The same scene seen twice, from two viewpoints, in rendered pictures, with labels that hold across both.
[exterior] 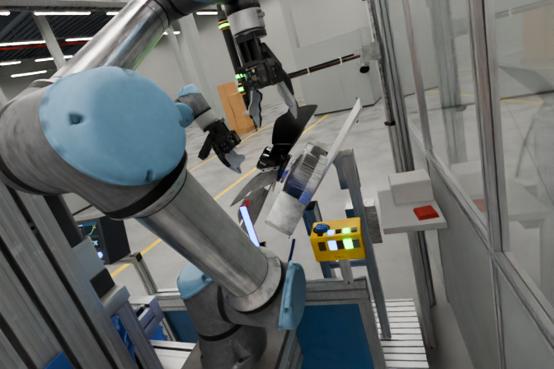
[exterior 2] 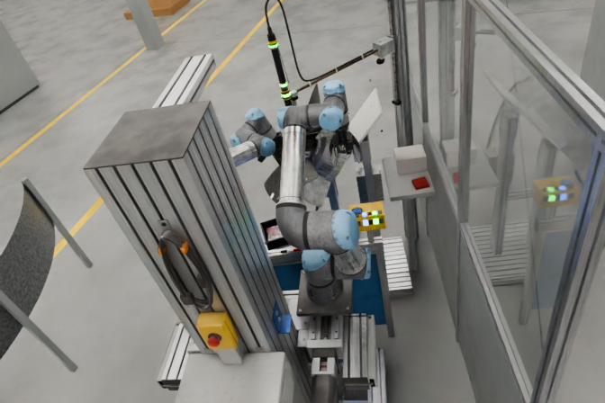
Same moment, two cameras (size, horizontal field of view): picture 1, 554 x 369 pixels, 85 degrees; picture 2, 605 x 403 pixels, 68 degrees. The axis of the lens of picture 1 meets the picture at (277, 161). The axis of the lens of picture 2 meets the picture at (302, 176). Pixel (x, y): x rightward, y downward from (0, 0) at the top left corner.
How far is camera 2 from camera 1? 1.17 m
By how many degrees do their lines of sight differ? 23
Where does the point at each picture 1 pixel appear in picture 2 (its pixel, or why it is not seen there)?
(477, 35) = (463, 122)
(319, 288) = not seen: hidden behind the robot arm
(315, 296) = not seen: hidden behind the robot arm
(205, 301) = (323, 271)
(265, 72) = (349, 147)
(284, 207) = (315, 185)
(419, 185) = (417, 161)
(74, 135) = (347, 242)
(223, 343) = (327, 288)
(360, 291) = (378, 246)
